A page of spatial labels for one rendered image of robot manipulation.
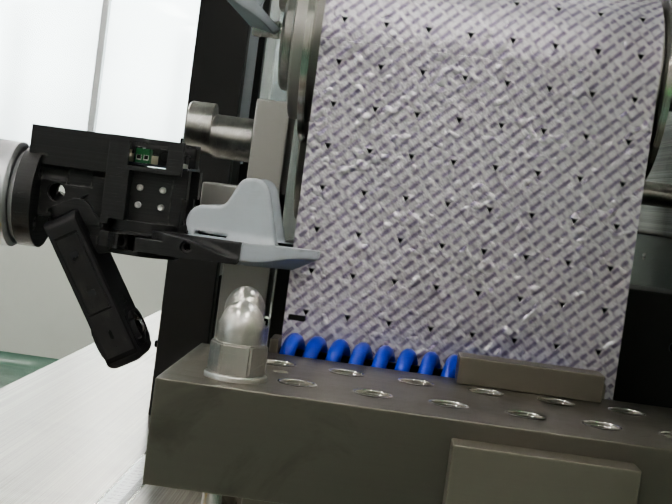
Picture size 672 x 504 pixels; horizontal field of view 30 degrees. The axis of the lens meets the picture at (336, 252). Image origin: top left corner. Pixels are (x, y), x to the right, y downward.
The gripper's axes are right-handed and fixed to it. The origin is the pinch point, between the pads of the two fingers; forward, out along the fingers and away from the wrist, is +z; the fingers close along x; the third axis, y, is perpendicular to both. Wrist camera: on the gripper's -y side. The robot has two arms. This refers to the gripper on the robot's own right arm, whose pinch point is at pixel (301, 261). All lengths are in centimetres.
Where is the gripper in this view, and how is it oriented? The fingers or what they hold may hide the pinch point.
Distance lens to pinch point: 88.5
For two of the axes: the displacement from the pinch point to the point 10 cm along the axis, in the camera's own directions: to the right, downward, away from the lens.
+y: 1.3, -9.9, -0.5
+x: 0.5, -0.5, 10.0
